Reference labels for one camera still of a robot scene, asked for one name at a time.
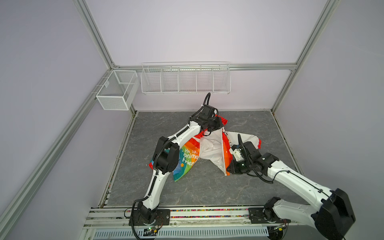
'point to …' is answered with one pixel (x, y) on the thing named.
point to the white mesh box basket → (118, 90)
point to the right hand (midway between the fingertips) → (227, 170)
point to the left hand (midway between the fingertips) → (226, 126)
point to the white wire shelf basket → (210, 77)
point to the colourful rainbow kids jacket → (217, 146)
